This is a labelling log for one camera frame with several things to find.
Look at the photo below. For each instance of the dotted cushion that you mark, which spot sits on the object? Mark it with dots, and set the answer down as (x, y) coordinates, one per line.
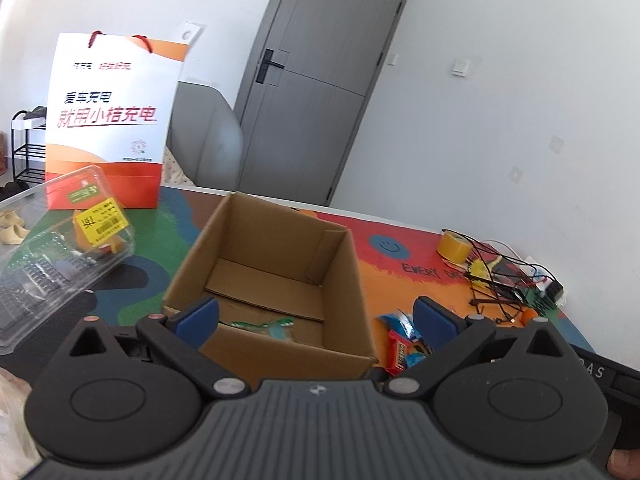
(172, 172)

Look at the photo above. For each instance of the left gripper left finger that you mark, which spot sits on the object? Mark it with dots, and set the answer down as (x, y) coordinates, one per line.
(177, 339)

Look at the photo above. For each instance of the black shoe rack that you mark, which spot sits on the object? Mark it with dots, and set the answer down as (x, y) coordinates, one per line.
(27, 148)

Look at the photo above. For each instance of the red snack packet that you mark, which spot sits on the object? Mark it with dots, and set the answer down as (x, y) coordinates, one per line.
(401, 354)

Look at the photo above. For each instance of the grey door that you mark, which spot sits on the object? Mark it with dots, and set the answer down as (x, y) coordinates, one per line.
(307, 83)

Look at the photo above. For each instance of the orange tangerine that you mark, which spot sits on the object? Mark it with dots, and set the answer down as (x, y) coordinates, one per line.
(527, 315)

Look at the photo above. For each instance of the white power strip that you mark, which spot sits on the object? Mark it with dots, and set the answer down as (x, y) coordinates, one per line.
(545, 281)

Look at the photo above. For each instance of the brown cardboard box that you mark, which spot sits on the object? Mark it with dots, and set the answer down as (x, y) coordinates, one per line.
(263, 261)

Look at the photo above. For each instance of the green snack packet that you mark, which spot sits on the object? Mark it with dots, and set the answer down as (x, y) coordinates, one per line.
(280, 329)

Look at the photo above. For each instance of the grey armchair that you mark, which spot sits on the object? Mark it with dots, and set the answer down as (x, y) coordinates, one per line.
(205, 137)

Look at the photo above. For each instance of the clear plastic clamshell container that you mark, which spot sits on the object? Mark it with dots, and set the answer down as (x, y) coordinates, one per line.
(57, 239)

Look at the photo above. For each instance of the white wall hook plate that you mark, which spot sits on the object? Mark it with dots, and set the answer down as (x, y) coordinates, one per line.
(188, 32)

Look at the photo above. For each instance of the black wire stand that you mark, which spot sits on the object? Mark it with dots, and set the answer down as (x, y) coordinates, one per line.
(511, 291)

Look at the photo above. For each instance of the blue snack packet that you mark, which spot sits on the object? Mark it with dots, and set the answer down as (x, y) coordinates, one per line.
(400, 326)

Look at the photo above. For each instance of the yellow plastic clip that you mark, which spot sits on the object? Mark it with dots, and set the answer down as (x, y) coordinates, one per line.
(480, 271)

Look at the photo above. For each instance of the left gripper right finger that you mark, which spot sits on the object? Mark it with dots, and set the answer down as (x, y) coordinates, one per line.
(456, 343)

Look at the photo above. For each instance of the white orange paper bag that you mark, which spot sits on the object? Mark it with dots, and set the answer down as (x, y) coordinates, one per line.
(109, 105)

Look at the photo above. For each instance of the yellow tape roll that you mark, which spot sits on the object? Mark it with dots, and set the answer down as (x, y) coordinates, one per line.
(454, 247)

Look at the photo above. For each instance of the colourful cartoon table mat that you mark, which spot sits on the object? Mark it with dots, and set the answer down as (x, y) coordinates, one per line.
(396, 264)

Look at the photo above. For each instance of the person right hand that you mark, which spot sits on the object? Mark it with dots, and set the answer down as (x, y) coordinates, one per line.
(624, 464)

